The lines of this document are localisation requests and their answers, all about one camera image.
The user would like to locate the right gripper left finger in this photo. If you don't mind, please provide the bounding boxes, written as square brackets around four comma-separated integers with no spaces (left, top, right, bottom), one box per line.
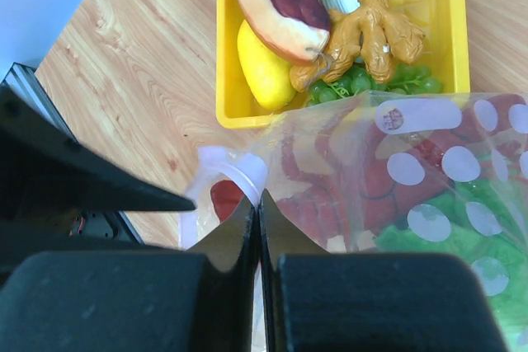
[1,199,257,351]

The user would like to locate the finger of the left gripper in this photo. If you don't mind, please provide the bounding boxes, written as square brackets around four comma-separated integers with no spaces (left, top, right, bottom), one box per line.
[0,83,197,287]

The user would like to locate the fake ginger root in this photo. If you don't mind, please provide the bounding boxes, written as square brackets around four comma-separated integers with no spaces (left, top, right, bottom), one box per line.
[290,0,426,92]

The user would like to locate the yellow fake mango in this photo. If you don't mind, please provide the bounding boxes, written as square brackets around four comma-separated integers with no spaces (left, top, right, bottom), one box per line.
[237,20,296,111]

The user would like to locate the yellow plastic tray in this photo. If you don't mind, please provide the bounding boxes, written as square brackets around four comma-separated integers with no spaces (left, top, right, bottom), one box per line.
[216,0,469,129]

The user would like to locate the clear zip top bag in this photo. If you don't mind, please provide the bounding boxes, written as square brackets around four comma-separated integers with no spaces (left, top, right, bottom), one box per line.
[178,92,527,351]

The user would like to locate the fake green grapes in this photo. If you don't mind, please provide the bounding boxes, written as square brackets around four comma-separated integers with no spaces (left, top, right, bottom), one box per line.
[305,63,443,107]

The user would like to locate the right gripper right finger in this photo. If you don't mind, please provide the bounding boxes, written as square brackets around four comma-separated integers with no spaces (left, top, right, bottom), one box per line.
[257,192,507,351]

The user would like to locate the fake green cabbage leaf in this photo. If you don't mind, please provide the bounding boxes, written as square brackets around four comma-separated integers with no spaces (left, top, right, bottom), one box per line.
[374,179,527,332]

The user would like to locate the red fake lobster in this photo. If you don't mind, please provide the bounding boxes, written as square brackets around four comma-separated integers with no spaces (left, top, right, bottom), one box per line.
[210,94,528,246]

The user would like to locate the aluminium frame rail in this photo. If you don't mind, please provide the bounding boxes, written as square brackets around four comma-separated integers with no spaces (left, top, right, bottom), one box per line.
[1,63,142,243]

